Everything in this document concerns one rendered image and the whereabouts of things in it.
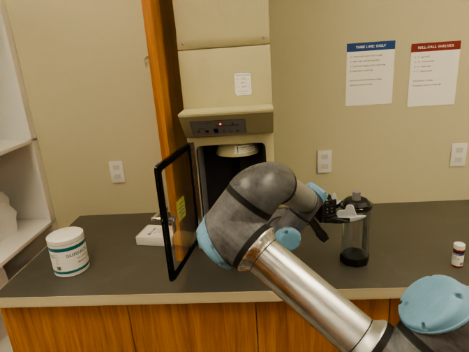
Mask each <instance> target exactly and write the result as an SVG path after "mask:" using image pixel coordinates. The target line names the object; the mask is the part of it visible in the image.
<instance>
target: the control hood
mask: <svg viewBox="0 0 469 352"><path fill-rule="evenodd" d="M178 118H179V121H180V123H181V127H182V129H183V131H184V135H185V136H186V137H187V138H190V137H203V136H216V135H193V132H192V129H191V125H190V123H189V122H202V121H214V120H227V119H245V120H246V133H231V134H219V135H241V134H254V133H273V132H274V108H273V105H272V104H263V105H241V106H229V107H217V108H195V109H184V110H183V111H181V112H180V113H179V114H178Z"/></svg>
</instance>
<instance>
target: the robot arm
mask: <svg viewBox="0 0 469 352"><path fill-rule="evenodd" d="M341 201H342V200H337V197H336V193H335V192H333V194H332V197H331V195H329V194H328V193H327V192H326V191H324V190H323V189H321V188H320V187H319V186H317V185H316V184H314V183H313V182H309V183H308V184H307V185H305V184H303V183H302V182H300V181H299V180H298V179H297V178H296V176H295V174H294V173H293V171H292V170H291V169H289V167H287V166H285V165H283V164H281V163H277V162H264V163H258V164H255V165H253V166H250V167H248V168H245V169H244V170H242V171H241V172H239V173H238V174H237V175H236V176H235V177H233V179H232V180H231V182H230V183H229V184H228V186H227V188H226V189H225V190H224V192H223V193H222V194H221V196H220V197H219V198H218V200H217V201H216V202H215V203H214V205H213V206H212V208H211V209H210V210H209V212H208V213H207V214H205V216H204V218H203V220H202V222H201V223H200V225H199V226H198V228H197V230H196V236H197V240H198V243H199V245H200V246H201V248H202V250H203V251H204V252H205V253H206V255H208V257H210V259H212V260H213V262H215V263H218V264H219V266H221V267H222V268H225V269H227V270H230V269H232V268H234V267H235V268H236V269H237V270H238V271H250V272H252V273H253V274H254V275H255V276H256V277H257V278H258V279H259V280H260V281H261V282H262V283H264V284H265V285H266V286H267V287H268V288H270V289H271V290H272V291H273V292H274V293H275V294H277V296H279V298H280V299H282V300H283V301H284V302H285V303H286V304H287V305H289V306H290V307H291V308H292V309H293V310H295V311H296V312H297V313H298V314H299V315H300V316H301V317H302V318H303V319H304V320H305V321H307V322H308V323H309V324H310V325H311V326H312V327H313V328H315V329H316V330H317V331H318V332H319V333H320V334H321V335H322V336H323V337H324V338H326V339H327V340H328V341H329V342H330V343H331V344H333V345H334V346H335V347H336V348H337V349H338V350H339V351H340V352H469V287H468V286H466V285H464V284H461V283H460V282H458V281H457V280H455V279H453V278H451V277H448V276H445V275H441V274H435V275H433V276H426V277H423V278H421V279H418V280H417V281H415V282H414V283H413V284H411V285H410V286H409V287H408V288H407V289H406V290H405V292H404V293H403V295H402V296H401V299H400V302H401V304H400V305H399V316H400V318H401V320H400V321H399V322H398V323H397V324H396V326H395V327H394V326H393V325H391V324H390V323H389V322H388V321H386V320H373V319H372V318H370V317H369V316H367V315H366V314H365V313H364V312H363V311H362V310H361V309H359V308H358V307H357V306H356V305H354V304H353V303H352V302H351V301H349V299H347V298H346V297H345V296H344V295H342V294H341V293H340V292H338V291H337V290H336V289H335V288H334V287H333V286H332V285H330V284H329V283H328V282H327V281H325V280H324V279H323V278H322V277H321V276H320V275H318V274H317V273H316V272H314V271H313V270H312V269H311V268H310V267H309V266H308V265H306V264H305V263H304V262H302V261H301V260H300V259H299V258H298V257H296V256H295V255H294V254H293V253H292V252H291V251H293V250H295V249H296V248H297V247H298V246H299V245H300V242H301V235H300V233H301V232H302V231H303V229H304V228H305V227H306V226H307V225H309V226H310V227H311V228H312V229H313V231H314V232H315V234H316V236H317V238H318V239H319V240H320V241H323V242H326V241H327V240H328V239H329V238H328V234H327V233H326V232H325V231H324V230H323V229H322V228H321V226H320V225H319V223H318V222H317V221H316V220H315V219H317V220H318V221H319V222H320V223H322V222H323V223H350V222H353V221H358V220H361V219H363V218H366V215H357V214H356V211H355V209H354V206H353V205H347V206H346V208H345V209H344V210H339V211H338V212H337V213H336V208H339V207H340V202H341ZM280 205H285V206H288V208H283V209H280V210H277V209H278V207H279V206H280ZM336 214H337V215H336ZM314 217H315V218H314Z"/></svg>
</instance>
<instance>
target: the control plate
mask: <svg viewBox="0 0 469 352"><path fill-rule="evenodd" d="M232 122H234V124H231V123H232ZM189 123H190V125H191V129H192V132H193V135H219V134H231V133H246V120H245V119H226V120H214V121H202V122H189ZM219 123H222V124H221V125H219ZM214 129H218V133H214ZM223 129H225V131H223ZM230 129H232V130H231V131H230ZM237 129H239V130H238V131H237ZM206 130H208V131H209V132H208V133H205V131H206ZM198 131H200V133H198Z"/></svg>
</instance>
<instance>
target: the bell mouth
mask: <svg viewBox="0 0 469 352"><path fill-rule="evenodd" d="M259 151H260V149H259V147H258V145H257V143H246V144H232V145H219V146H218V148H217V150H216V154H217V155H219V156H223V157H243V156H250V155H254V154H257V153H258V152H259Z"/></svg>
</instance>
